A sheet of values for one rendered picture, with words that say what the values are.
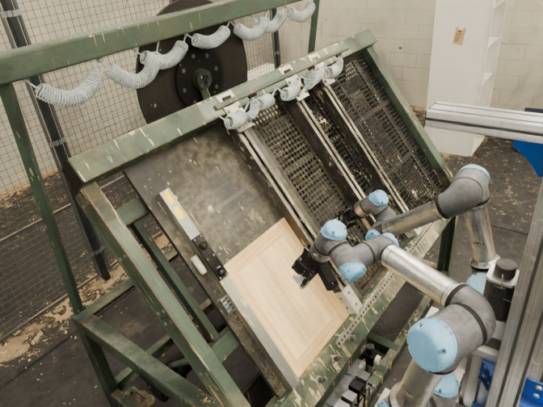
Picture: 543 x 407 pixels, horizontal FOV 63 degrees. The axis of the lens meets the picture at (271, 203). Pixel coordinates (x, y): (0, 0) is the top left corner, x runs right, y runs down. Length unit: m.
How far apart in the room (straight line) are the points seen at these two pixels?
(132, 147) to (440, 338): 1.23
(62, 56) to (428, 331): 1.63
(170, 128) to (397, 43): 5.71
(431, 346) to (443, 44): 4.66
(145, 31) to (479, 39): 3.95
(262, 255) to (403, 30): 5.62
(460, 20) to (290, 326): 4.17
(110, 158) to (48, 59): 0.48
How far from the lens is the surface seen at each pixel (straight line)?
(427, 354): 1.16
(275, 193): 2.06
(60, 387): 3.55
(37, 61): 1.96
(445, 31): 5.51
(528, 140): 1.28
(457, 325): 1.16
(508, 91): 6.98
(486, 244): 1.93
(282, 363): 1.93
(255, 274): 1.93
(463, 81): 5.57
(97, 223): 1.74
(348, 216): 2.10
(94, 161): 1.69
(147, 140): 1.80
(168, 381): 2.23
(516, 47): 6.83
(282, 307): 1.98
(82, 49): 2.04
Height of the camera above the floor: 2.48
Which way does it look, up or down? 31 degrees down
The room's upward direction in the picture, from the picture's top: 6 degrees counter-clockwise
